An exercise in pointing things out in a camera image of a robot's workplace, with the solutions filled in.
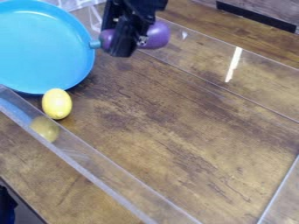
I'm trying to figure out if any purple toy eggplant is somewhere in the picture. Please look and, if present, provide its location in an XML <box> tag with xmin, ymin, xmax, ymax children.
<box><xmin>88</xmin><ymin>21</ymin><xmax>171</xmax><ymax>50</ymax></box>

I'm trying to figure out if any dark blue object at corner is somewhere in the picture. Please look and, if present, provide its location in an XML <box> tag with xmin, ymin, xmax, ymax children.
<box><xmin>0</xmin><ymin>185</ymin><xmax>18</xmax><ymax>224</ymax></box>

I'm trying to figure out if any yellow lemon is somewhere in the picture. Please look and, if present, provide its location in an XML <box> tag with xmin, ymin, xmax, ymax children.
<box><xmin>42</xmin><ymin>88</ymin><xmax>72</xmax><ymax>120</ymax></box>

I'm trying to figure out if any clear acrylic corner bracket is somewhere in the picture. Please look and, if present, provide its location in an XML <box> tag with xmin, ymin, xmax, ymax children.
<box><xmin>51</xmin><ymin>0</ymin><xmax>107</xmax><ymax>33</ymax></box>

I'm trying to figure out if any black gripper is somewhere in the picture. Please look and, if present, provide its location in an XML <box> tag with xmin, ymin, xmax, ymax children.
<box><xmin>102</xmin><ymin>0</ymin><xmax>169</xmax><ymax>58</ymax></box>

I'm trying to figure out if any blue round tray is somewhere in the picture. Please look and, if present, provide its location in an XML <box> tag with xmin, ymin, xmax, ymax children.
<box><xmin>0</xmin><ymin>0</ymin><xmax>95</xmax><ymax>95</ymax></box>

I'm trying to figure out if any black bar on table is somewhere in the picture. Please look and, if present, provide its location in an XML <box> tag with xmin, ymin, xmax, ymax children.
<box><xmin>217</xmin><ymin>1</ymin><xmax>297</xmax><ymax>33</ymax></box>

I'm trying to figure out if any clear acrylic front wall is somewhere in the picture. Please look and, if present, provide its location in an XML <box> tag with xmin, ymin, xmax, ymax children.
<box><xmin>0</xmin><ymin>85</ymin><xmax>202</xmax><ymax>224</ymax></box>

